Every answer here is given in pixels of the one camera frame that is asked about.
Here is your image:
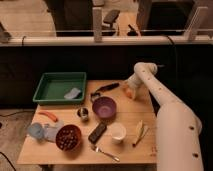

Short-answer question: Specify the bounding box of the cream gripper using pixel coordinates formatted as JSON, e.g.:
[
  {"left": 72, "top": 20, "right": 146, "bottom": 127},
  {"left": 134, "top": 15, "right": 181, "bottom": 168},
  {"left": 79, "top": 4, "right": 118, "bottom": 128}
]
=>
[{"left": 122, "top": 82, "right": 136, "bottom": 99}]

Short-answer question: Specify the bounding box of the orange yellow apple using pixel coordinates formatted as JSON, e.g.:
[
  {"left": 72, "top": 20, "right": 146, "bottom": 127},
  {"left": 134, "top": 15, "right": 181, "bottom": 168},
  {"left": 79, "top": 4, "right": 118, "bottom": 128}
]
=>
[{"left": 124, "top": 88, "right": 133, "bottom": 99}]

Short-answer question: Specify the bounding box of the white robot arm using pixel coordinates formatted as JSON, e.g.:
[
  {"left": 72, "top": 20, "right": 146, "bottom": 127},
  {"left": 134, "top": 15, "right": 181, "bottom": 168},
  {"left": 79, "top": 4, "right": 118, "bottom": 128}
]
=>
[{"left": 124, "top": 62, "right": 204, "bottom": 171}]

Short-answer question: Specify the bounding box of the white paper cup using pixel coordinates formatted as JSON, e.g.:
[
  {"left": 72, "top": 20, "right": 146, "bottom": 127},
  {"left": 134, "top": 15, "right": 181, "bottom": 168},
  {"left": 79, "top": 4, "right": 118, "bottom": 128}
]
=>
[{"left": 109, "top": 122, "right": 126, "bottom": 144}]

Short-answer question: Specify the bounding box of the small metal cup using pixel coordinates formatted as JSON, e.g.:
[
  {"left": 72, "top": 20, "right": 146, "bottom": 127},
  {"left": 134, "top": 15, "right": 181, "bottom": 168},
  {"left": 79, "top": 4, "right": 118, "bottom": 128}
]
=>
[{"left": 77, "top": 107, "right": 89, "bottom": 121}]

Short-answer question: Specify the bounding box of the purple bowl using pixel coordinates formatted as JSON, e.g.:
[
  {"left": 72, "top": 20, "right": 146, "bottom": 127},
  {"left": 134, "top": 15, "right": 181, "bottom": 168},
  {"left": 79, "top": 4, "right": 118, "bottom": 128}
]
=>
[{"left": 92, "top": 96, "right": 117, "bottom": 119}]

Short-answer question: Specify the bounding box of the wooden table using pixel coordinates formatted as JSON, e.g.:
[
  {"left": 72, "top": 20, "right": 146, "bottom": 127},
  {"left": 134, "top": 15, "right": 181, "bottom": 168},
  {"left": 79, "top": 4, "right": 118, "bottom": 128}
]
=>
[{"left": 17, "top": 80, "right": 156, "bottom": 165}]

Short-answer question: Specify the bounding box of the grey cloth in tray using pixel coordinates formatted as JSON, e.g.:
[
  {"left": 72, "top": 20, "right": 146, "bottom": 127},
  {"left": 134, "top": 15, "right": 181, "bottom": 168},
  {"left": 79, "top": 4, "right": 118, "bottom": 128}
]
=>
[{"left": 64, "top": 88, "right": 81, "bottom": 100}]

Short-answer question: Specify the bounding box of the black rectangular block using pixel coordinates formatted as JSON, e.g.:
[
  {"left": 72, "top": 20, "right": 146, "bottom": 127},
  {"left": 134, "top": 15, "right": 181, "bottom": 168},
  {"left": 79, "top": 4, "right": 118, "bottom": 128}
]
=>
[{"left": 88, "top": 123, "right": 107, "bottom": 144}]

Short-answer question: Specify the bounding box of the silver fork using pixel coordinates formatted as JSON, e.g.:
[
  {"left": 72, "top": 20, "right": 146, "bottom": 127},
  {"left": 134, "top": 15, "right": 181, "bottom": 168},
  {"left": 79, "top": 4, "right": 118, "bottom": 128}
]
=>
[{"left": 91, "top": 145, "right": 120, "bottom": 162}]

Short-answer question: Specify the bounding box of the green plastic tray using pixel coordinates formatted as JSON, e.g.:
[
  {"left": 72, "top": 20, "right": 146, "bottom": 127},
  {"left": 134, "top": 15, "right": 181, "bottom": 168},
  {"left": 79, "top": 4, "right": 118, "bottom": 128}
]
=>
[{"left": 33, "top": 72, "right": 87, "bottom": 105}]

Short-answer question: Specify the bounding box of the clear plastic bag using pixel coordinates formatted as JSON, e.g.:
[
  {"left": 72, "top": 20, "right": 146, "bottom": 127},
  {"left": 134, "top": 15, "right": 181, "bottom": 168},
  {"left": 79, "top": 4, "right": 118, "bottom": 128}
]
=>
[{"left": 44, "top": 121, "right": 64, "bottom": 142}]

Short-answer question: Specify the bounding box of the black handled peeler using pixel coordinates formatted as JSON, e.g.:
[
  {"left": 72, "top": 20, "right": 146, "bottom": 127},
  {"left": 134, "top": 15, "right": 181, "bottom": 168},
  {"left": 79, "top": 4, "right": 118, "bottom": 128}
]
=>
[{"left": 90, "top": 83, "right": 119, "bottom": 102}]

